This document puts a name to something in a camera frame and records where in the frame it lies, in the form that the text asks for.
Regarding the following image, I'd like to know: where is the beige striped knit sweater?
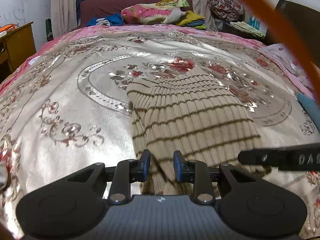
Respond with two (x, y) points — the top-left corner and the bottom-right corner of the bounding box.
(127, 67), (263, 195)

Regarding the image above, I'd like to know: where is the blue folded garment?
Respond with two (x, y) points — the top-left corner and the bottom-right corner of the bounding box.
(296, 93), (320, 131)

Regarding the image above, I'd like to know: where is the grey small cloth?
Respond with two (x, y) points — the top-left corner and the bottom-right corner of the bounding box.
(0, 161), (9, 191)

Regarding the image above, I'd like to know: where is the floral satin bedspread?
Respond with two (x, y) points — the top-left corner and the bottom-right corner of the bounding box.
(1, 25), (319, 239)

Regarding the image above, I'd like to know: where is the polka dot pink pillow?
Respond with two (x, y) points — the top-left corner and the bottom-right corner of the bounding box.
(259, 43), (313, 97)

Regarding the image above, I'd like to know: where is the stack of papers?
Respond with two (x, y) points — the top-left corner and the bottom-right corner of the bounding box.
(229, 21), (265, 38)

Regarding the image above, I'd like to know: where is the dark wooden headboard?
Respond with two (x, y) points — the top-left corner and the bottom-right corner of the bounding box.
(275, 0), (320, 66)

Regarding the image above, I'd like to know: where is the dark floral bundle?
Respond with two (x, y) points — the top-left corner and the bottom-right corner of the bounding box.
(208, 0), (245, 22)

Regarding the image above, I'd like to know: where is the yellow folded blanket stack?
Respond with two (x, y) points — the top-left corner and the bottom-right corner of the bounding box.
(174, 10), (207, 30)

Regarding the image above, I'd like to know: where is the wooden bedside desk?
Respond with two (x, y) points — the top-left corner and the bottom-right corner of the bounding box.
(1, 22), (36, 82)

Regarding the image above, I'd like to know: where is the blue crumpled cloth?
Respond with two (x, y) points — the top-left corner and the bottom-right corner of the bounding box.
(86, 14), (124, 27)

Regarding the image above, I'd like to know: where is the beige left curtain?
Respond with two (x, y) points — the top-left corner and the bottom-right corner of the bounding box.
(50, 0), (77, 38)

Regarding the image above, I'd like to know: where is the orange strap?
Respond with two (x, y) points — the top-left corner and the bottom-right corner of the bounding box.
(216, 0), (320, 91)

